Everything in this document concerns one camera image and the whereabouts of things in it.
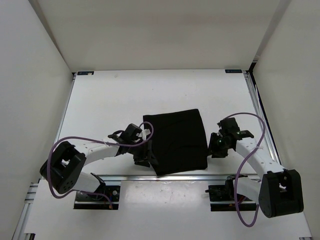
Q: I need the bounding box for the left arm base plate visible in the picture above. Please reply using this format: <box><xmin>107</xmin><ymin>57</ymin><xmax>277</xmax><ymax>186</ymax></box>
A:
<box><xmin>73</xmin><ymin>181</ymin><xmax>121</xmax><ymax>211</ymax></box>

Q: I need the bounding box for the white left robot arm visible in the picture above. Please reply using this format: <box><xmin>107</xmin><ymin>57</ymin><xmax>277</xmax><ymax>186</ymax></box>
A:
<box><xmin>39</xmin><ymin>140</ymin><xmax>159</xmax><ymax>200</ymax></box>

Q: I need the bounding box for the black skirt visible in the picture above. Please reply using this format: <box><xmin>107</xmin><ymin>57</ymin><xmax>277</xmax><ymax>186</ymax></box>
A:
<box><xmin>143</xmin><ymin>108</ymin><xmax>208</xmax><ymax>176</ymax></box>

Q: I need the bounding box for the blue left table label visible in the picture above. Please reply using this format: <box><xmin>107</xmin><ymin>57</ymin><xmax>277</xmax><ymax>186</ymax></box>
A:
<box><xmin>77</xmin><ymin>71</ymin><xmax>94</xmax><ymax>76</ymax></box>

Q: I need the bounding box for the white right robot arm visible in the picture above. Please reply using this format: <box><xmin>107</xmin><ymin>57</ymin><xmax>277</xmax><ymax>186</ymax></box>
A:
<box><xmin>208</xmin><ymin>130</ymin><xmax>304</xmax><ymax>218</ymax></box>

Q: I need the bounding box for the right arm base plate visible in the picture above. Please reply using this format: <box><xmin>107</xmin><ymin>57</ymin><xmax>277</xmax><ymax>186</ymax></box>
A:
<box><xmin>205</xmin><ymin>179</ymin><xmax>257</xmax><ymax>212</ymax></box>

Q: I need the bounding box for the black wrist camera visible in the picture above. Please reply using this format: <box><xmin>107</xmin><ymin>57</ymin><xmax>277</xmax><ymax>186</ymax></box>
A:
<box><xmin>217</xmin><ymin>117</ymin><xmax>240</xmax><ymax>137</ymax></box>
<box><xmin>107</xmin><ymin>123</ymin><xmax>142</xmax><ymax>145</ymax></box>

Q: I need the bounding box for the white front cover board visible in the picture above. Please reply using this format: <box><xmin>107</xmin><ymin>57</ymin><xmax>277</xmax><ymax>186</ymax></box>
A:
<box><xmin>25</xmin><ymin>180</ymin><xmax>311</xmax><ymax>240</ymax></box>

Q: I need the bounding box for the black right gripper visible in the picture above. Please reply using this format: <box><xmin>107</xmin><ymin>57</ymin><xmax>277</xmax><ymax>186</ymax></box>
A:
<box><xmin>204</xmin><ymin>132</ymin><xmax>232</xmax><ymax>158</ymax></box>

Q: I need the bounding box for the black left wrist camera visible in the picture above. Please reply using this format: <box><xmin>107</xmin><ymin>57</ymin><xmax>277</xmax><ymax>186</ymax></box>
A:
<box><xmin>107</xmin><ymin>123</ymin><xmax>142</xmax><ymax>145</ymax></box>

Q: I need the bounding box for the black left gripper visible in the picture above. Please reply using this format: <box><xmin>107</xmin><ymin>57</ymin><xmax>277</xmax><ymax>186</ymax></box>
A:
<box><xmin>127</xmin><ymin>139</ymin><xmax>159</xmax><ymax>167</ymax></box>

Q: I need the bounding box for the blue right table label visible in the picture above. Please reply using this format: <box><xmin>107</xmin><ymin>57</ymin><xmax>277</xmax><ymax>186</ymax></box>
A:
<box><xmin>225</xmin><ymin>69</ymin><xmax>243</xmax><ymax>74</ymax></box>

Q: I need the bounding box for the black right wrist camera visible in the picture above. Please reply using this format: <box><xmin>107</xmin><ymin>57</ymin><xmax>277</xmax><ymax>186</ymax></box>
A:
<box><xmin>217</xmin><ymin>117</ymin><xmax>240</xmax><ymax>137</ymax></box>

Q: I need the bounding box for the blue table label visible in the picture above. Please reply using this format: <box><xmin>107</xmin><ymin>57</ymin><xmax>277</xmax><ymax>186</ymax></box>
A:
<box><xmin>77</xmin><ymin>71</ymin><xmax>94</xmax><ymax>76</ymax></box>
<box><xmin>225</xmin><ymin>69</ymin><xmax>243</xmax><ymax>74</ymax></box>

